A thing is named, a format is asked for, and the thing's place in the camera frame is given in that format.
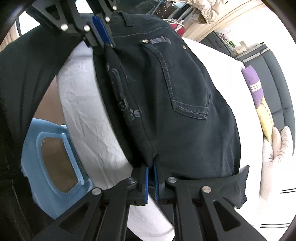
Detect white wardrobe with black handles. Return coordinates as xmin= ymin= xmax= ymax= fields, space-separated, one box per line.
xmin=231 ymin=162 xmax=295 ymax=241

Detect beige puffer jacket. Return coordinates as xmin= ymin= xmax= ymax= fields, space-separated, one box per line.
xmin=167 ymin=0 xmax=228 ymax=25

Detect light blue plastic stool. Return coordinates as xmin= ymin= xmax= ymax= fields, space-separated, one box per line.
xmin=21 ymin=118 xmax=93 ymax=219

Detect dark grey nightstand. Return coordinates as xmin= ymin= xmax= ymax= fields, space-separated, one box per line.
xmin=200 ymin=31 xmax=235 ymax=58

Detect purple patterned pillow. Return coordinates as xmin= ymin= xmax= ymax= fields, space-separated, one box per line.
xmin=241 ymin=65 xmax=264 ymax=108

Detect yellow patterned pillow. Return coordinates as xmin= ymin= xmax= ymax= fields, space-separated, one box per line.
xmin=256 ymin=97 xmax=274 ymax=142

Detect dark grey padded headboard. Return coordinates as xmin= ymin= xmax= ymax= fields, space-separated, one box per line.
xmin=235 ymin=43 xmax=296 ymax=140

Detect black denim pants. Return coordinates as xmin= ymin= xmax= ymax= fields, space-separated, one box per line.
xmin=93 ymin=12 xmax=248 ymax=208

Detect beige curtain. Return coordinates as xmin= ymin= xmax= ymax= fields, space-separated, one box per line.
xmin=183 ymin=1 xmax=265 ymax=42

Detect bed with white sheet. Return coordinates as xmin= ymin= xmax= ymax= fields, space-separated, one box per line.
xmin=18 ymin=11 xmax=296 ymax=241

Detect red and white bag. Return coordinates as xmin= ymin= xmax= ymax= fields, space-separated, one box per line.
xmin=164 ymin=19 xmax=185 ymax=36

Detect folded cream duvet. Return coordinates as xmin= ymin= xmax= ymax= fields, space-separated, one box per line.
xmin=260 ymin=126 xmax=293 ymax=200

